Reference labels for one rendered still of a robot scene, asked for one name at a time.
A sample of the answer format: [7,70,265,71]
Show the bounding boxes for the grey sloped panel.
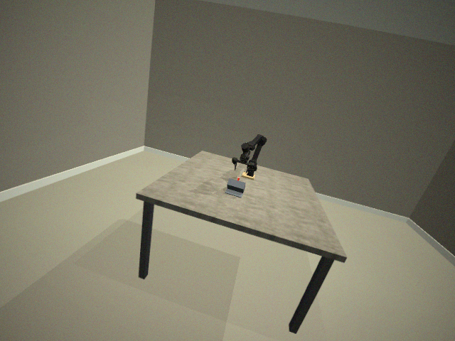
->
[225,178,245,197]

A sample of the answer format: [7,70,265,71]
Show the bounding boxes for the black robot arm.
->
[240,134,267,177]

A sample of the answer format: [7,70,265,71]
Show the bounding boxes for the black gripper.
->
[232,157,255,173]

